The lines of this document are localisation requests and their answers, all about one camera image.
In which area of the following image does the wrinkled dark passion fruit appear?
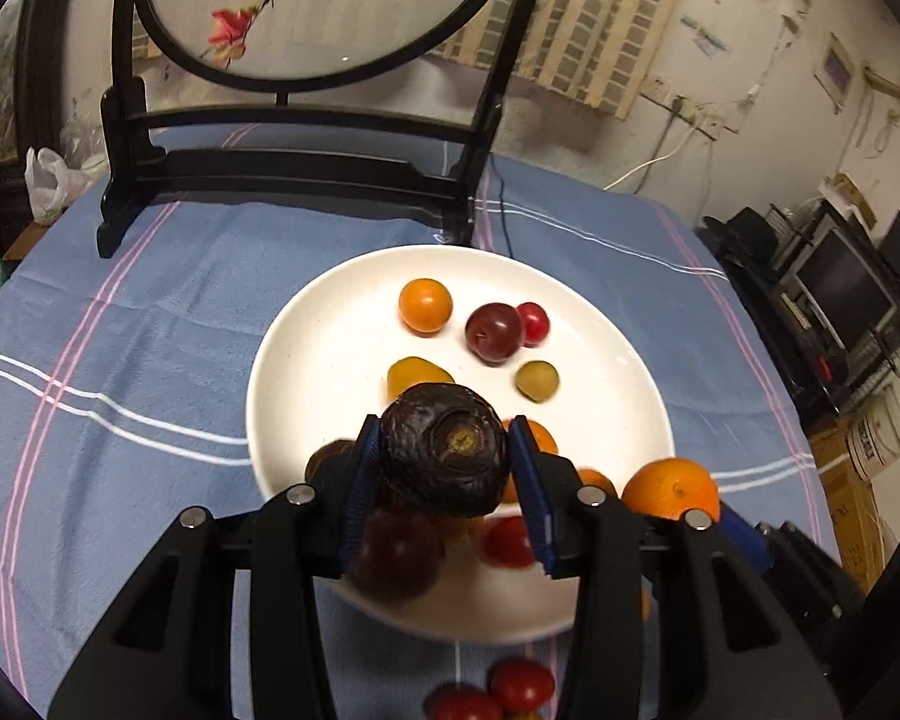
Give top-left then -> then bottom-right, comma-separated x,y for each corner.
380,383 -> 512,518

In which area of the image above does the olive green small fruit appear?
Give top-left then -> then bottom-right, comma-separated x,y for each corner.
514,359 -> 560,403

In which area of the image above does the white plastic bag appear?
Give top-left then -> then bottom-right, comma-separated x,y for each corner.
23,148 -> 94,226

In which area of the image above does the medium orange mandarin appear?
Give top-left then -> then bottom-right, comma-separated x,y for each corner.
577,468 -> 617,497

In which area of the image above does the yellow-green citrus fruit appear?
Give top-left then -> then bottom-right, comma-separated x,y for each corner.
439,517 -> 487,541

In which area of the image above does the blue striped tablecloth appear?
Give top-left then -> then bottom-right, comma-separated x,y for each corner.
0,158 -> 836,710

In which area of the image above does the round embroidery screen stand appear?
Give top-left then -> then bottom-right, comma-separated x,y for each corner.
95,0 -> 536,257

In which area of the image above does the small orange tangerine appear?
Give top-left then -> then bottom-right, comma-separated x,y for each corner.
386,356 -> 455,401

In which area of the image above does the smooth orange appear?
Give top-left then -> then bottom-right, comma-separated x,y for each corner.
621,458 -> 720,522

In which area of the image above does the dark maroon plum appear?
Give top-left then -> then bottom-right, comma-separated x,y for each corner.
464,302 -> 525,366

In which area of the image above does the white bucket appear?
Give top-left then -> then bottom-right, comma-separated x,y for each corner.
847,385 -> 900,481

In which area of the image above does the dark purple plum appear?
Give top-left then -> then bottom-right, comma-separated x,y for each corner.
349,511 -> 445,603

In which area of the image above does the dark red tomato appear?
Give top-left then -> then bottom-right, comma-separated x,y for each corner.
424,683 -> 504,720

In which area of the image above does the red cherry tomato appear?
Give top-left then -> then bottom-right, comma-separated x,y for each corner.
517,302 -> 551,348
476,515 -> 536,569

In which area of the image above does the white wall cable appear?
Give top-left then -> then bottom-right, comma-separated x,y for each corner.
602,122 -> 704,194

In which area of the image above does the small orange kumquat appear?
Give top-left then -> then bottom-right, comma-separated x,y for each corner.
398,278 -> 453,337

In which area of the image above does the striped beige curtain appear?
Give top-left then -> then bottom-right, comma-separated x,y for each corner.
129,0 -> 699,122

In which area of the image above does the red cherry tomato back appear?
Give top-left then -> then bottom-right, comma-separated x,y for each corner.
476,515 -> 536,569

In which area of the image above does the computer monitor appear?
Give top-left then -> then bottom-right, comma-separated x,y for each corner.
785,229 -> 896,351

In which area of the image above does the white oval plate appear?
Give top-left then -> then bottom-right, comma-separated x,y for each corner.
247,245 -> 674,644

